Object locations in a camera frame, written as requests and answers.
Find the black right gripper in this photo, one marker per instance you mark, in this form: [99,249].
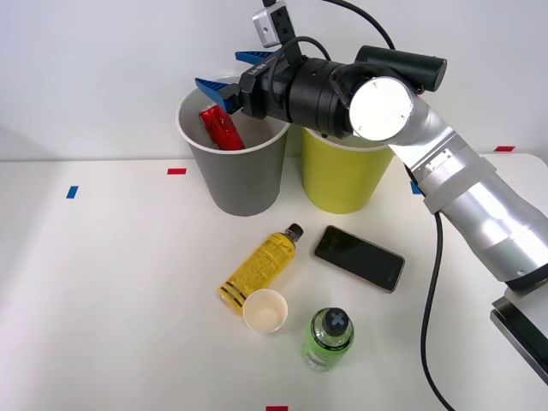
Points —
[267,92]

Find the red drink can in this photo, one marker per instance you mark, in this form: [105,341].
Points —
[222,128]

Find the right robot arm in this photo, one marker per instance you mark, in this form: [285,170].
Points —
[471,201]

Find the grey plastic waste bin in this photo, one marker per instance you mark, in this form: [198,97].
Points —
[240,184]

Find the yellow-green plastic waste bin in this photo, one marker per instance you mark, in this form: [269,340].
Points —
[342,180]

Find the yellow bottle with black cap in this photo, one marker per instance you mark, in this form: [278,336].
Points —
[261,265]

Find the black smartphone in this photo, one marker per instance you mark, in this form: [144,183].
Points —
[359,258]

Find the small white paper cup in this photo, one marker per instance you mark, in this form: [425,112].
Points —
[265,316]

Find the green bottle with grey cap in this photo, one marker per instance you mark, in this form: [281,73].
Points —
[327,340]

